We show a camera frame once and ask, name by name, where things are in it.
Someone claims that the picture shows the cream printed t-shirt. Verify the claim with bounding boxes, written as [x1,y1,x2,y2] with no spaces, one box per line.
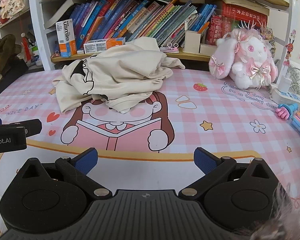
[52,37,186,114]

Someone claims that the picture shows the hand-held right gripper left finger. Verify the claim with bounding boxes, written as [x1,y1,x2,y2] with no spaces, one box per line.
[15,148,113,200]

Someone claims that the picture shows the red tassel ornament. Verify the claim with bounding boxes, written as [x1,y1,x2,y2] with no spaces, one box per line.
[20,31,32,62]

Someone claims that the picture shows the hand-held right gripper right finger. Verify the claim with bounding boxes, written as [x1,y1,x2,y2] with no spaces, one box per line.
[179,147,275,200]

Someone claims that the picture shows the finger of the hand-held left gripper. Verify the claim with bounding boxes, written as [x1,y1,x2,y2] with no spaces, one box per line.
[1,119,42,138]

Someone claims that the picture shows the orange white flat box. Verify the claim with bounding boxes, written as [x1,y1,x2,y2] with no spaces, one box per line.
[84,37,126,54]

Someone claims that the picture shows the white wooden bookshelf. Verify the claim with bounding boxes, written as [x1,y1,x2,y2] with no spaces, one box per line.
[0,0,294,72]

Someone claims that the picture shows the olive green garment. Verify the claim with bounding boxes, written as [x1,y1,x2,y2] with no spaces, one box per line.
[0,34,22,85]

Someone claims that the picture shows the row of colourful books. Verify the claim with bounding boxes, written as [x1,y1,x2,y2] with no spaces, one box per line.
[44,0,218,48]

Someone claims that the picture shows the thick red books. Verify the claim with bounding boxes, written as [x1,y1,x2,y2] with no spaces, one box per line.
[205,1,268,46]

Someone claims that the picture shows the pink scissors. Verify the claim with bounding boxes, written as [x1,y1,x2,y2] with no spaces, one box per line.
[160,42,180,53]

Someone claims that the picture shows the low white box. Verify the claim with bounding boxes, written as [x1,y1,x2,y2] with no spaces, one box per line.
[199,43,218,55]

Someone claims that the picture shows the colourful sequin ornament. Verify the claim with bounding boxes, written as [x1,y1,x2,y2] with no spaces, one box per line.
[260,25,276,53]

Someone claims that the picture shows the white charger plug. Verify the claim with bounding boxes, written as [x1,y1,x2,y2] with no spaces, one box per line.
[277,71,292,94]

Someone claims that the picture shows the cream pen holder box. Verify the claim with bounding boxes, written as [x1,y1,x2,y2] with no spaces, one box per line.
[184,30,201,54]

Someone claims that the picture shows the pink checked table mat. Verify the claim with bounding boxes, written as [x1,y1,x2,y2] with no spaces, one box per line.
[0,67,300,205]

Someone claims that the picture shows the red ant wall sticker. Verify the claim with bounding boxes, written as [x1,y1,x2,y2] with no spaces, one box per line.
[283,37,295,67]

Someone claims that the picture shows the grey fluffy fur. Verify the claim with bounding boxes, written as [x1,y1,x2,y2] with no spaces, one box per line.
[249,182,300,240]

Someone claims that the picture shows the pink toy hand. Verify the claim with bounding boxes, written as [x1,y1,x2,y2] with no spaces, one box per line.
[276,102,297,120]

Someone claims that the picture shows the pink white plush bunny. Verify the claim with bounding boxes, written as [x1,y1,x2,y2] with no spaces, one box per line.
[209,27,278,88]

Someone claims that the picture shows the white orange toothpaste box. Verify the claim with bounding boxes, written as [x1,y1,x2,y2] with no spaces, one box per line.
[55,19,78,57]

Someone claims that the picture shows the white power strip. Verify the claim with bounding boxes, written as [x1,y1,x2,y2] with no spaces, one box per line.
[269,84,300,105]

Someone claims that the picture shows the white bottle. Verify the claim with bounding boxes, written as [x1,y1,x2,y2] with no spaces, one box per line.
[31,45,43,66]

